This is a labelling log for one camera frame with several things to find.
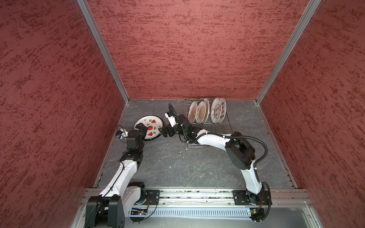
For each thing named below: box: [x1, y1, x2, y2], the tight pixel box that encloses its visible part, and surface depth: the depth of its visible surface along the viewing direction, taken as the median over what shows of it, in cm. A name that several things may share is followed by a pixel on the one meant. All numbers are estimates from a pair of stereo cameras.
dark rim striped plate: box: [144, 133, 163, 142], surface depth 97 cm
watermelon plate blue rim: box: [134, 114, 164, 140], surface depth 105 cm
